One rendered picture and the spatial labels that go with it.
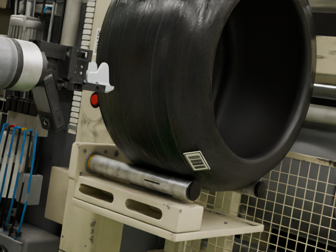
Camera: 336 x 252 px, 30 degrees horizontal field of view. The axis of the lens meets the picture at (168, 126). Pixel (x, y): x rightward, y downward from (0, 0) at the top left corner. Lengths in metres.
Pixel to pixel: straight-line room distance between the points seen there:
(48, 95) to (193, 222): 0.48
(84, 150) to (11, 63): 0.58
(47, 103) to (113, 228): 0.70
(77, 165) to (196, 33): 0.51
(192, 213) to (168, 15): 0.45
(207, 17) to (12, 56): 0.44
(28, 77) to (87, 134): 0.67
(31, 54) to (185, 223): 0.55
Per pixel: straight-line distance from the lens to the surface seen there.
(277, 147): 1.60
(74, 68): 1.18
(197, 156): 1.36
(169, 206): 1.42
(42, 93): 1.18
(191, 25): 1.31
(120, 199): 1.52
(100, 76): 1.25
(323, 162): 1.77
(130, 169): 1.54
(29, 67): 1.11
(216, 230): 1.53
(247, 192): 1.66
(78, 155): 1.62
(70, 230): 1.81
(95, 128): 1.74
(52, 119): 1.19
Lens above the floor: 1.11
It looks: 3 degrees down
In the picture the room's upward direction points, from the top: 9 degrees clockwise
